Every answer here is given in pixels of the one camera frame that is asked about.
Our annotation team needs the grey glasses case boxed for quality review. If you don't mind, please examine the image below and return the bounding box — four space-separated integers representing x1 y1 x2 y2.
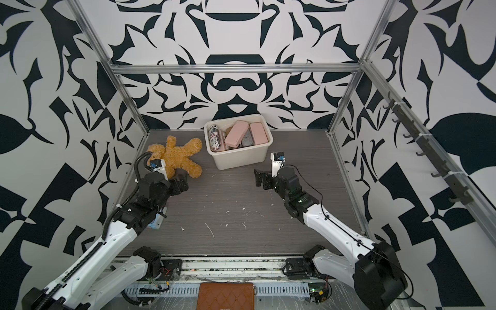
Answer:
240 130 254 148

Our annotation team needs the pink glasses case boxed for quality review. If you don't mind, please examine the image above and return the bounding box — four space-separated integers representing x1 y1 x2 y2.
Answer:
249 122 269 145
225 120 249 148
218 130 229 152

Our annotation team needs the newspaper print case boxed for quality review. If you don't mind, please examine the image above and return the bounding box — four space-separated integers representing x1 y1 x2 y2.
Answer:
209 125 223 152

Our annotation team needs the pink glasses case front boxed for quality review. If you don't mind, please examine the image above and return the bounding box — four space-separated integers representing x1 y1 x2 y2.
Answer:
218 130 229 152

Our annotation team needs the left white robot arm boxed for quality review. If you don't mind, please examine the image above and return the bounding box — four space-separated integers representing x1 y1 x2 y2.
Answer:
21 160 189 309

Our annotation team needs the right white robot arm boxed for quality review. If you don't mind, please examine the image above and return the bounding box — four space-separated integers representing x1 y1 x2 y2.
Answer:
254 165 409 309

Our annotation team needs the beige plastic storage box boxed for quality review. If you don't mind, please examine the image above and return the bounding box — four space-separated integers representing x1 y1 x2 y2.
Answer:
204 114 273 170

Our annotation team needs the orange plush teddy bear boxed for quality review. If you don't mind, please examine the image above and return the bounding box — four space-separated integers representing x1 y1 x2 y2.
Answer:
147 136 203 180

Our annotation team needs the blue tissue pack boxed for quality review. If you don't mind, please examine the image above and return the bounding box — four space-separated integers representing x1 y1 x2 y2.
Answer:
148 214 164 230

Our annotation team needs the green circuit board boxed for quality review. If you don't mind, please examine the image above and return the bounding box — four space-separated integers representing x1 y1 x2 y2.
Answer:
308 282 333 304

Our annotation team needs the brown quilted leather wallet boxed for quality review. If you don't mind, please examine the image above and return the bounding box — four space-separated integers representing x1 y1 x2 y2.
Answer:
196 282 255 310

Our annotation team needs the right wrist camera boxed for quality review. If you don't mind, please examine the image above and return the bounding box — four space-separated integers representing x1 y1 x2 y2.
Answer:
271 152 285 178

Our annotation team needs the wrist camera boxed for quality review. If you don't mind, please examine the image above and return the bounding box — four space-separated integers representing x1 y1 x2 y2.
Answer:
271 152 285 178
149 159 169 180

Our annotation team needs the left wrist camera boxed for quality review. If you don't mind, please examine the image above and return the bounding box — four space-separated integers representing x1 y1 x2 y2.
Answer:
149 159 169 180

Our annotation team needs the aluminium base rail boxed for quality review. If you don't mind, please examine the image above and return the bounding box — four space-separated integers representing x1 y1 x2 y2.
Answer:
65 254 398 284

